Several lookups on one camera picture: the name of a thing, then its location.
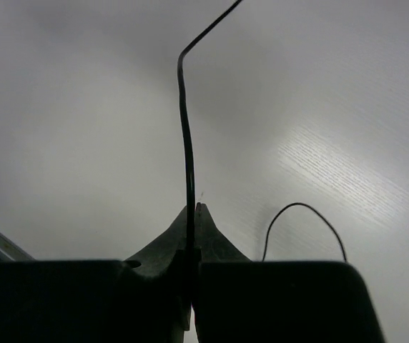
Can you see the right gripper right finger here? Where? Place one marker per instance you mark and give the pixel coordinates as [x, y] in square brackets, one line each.
[237, 300]

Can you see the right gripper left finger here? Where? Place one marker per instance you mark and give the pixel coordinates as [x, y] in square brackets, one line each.
[144, 298]

